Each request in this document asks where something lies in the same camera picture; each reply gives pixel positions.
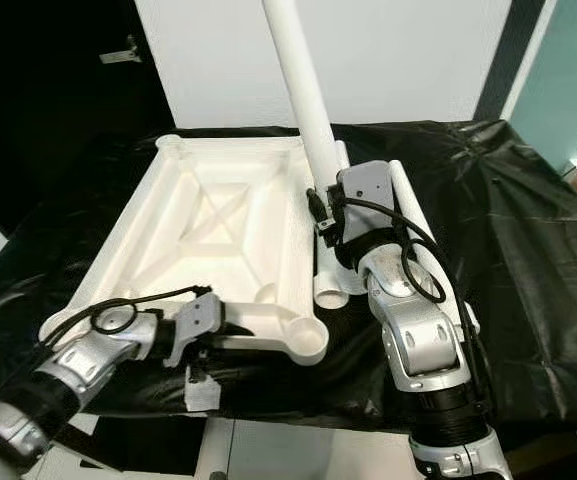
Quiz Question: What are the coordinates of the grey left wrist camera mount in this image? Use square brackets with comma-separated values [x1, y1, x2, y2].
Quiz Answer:
[168, 292, 227, 369]

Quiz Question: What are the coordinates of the black plastic cover sheet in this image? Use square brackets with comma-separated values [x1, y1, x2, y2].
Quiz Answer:
[0, 120, 577, 431]

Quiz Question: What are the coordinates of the white plastic table top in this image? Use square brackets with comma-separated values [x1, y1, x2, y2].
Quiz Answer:
[40, 132, 331, 366]

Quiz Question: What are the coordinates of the white support table post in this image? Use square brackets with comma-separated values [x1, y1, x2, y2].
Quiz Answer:
[196, 415, 229, 480]

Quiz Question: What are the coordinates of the silver door handle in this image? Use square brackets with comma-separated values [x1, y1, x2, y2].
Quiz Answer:
[100, 35, 144, 66]

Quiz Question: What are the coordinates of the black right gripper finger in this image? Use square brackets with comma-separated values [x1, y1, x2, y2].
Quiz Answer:
[306, 188, 334, 241]

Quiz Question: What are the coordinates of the black door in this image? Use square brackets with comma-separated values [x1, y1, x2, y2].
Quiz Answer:
[0, 0, 174, 241]

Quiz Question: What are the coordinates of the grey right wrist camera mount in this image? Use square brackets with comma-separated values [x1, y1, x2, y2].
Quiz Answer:
[333, 160, 397, 241]

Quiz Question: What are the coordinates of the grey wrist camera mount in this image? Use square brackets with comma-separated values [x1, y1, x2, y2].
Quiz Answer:
[168, 292, 227, 369]
[333, 160, 397, 241]

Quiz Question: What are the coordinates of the black vertical wall strip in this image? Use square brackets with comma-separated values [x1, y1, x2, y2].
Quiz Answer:
[473, 0, 557, 126]

